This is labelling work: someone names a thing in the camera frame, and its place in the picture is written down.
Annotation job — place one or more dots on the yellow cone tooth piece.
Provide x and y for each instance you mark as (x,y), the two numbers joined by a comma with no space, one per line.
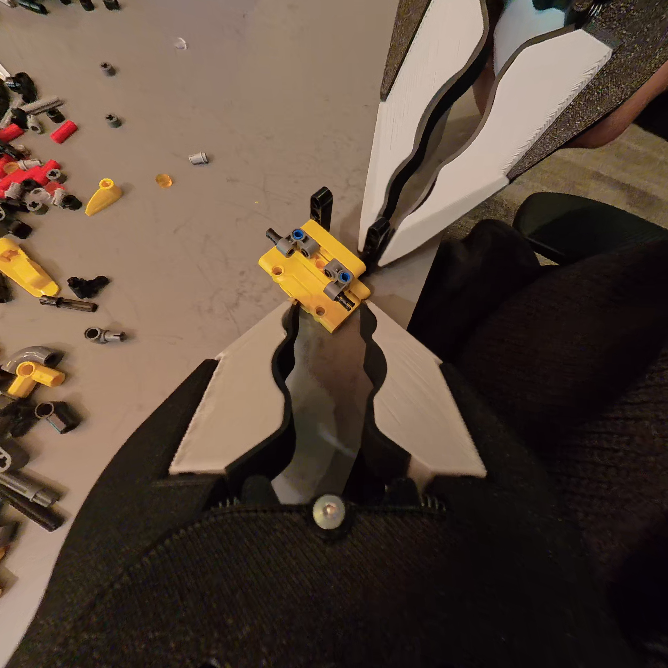
(103,197)

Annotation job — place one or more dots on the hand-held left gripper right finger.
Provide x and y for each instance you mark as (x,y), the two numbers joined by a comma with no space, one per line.
(422,412)

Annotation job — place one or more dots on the yellow brick assembly grey connectors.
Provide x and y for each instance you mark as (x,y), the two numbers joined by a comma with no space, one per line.
(297,271)

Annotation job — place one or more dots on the orange transparent round stud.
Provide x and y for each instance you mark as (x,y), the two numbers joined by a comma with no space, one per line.
(164,180)

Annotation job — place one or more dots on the light grey small connector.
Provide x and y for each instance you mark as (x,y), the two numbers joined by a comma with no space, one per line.
(198,158)

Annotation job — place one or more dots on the black beam with pins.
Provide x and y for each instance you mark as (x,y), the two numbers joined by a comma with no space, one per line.
(319,203)
(375,237)

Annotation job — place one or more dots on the black chair seat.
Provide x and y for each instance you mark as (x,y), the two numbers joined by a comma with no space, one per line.
(574,224)

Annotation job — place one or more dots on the person's right hand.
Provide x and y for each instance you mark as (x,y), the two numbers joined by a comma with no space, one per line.
(610,128)

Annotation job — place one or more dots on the pile of building brick pieces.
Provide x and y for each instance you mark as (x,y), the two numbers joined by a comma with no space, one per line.
(31,177)

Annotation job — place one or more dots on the dark grey bush piece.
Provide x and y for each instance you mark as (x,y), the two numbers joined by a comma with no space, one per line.
(108,68)
(113,120)

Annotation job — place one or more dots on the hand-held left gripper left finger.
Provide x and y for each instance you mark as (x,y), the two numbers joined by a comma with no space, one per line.
(240,412)

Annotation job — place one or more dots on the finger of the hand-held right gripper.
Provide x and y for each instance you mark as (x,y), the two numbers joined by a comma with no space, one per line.
(522,120)
(417,78)

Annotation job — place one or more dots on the person's dark clothing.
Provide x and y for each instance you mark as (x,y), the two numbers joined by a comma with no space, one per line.
(574,391)

